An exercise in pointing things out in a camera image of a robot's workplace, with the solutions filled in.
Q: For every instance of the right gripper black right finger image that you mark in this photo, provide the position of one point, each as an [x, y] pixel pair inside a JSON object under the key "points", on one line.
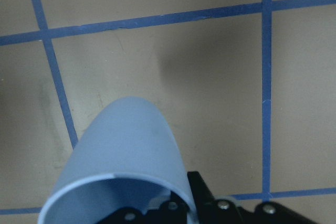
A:
{"points": [[225, 210]]}

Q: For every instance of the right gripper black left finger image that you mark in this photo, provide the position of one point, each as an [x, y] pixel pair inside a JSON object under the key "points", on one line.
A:
{"points": [[169, 208]]}

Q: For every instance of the blue cup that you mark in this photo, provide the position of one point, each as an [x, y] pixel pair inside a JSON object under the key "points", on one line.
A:
{"points": [[127, 157]]}

